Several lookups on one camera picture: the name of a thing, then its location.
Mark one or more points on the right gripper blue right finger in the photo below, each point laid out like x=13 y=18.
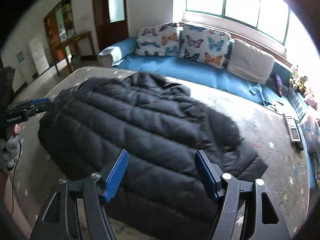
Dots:
x=262 y=218

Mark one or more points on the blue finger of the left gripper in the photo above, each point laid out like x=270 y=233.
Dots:
x=39 y=101

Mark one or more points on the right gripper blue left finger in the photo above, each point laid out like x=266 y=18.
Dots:
x=59 y=217

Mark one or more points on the black puffer jacket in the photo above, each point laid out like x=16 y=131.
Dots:
x=162 y=127

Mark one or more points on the left grey gloved hand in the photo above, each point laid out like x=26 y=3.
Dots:
x=10 y=148

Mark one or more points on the white small fridge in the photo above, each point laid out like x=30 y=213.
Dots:
x=38 y=54

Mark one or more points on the wooden shelf cabinet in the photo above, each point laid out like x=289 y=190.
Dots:
x=61 y=33

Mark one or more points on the grey star quilted mattress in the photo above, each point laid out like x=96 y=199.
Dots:
x=286 y=176

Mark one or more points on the remote control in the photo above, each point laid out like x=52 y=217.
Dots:
x=292 y=128

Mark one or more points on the dark wooden door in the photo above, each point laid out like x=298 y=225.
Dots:
x=110 y=18

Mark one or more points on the left butterfly pillow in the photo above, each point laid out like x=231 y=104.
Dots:
x=158 y=40

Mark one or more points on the butterfly pillow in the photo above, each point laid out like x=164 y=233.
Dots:
x=204 y=45
x=158 y=40

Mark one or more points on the blue bed sheet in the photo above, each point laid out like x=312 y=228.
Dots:
x=149 y=56

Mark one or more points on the purple doll toy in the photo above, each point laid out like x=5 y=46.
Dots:
x=279 y=85

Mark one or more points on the plush toys pile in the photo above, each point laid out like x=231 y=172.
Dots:
x=300 y=83

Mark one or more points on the right butterfly pillow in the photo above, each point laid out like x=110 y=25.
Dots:
x=204 y=45

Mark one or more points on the plain white pillow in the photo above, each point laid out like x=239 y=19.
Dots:
x=250 y=63

